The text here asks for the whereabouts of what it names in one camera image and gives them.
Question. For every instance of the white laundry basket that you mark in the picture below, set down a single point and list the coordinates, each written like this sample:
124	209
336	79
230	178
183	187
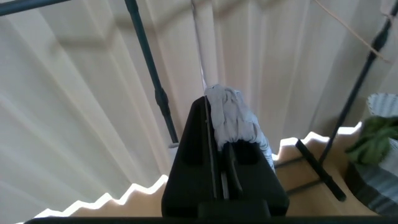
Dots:
382	104

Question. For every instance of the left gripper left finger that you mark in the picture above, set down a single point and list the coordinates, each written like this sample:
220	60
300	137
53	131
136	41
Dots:
192	174

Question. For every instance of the black clothes rack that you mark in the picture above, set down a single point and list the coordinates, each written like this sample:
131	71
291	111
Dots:
146	49

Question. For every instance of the pale grey shorts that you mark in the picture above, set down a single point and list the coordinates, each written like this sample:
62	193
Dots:
233	115

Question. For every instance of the green garment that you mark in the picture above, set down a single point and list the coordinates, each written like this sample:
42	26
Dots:
373	140

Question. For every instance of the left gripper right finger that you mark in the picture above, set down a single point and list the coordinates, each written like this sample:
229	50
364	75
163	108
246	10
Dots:
258	186

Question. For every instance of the beige curtain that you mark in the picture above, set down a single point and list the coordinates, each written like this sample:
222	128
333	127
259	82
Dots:
77	109

